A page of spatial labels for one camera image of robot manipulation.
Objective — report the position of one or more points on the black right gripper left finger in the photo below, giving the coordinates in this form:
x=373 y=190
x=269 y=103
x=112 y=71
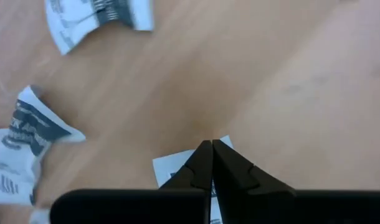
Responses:
x=131 y=205

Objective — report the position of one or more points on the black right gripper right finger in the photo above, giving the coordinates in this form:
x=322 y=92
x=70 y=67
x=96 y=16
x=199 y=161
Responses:
x=271 y=205

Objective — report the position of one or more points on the small printed wipe packet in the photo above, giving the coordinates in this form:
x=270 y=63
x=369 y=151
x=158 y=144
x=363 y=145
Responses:
x=9 y=168
x=165 y=163
x=71 y=18
x=37 y=124

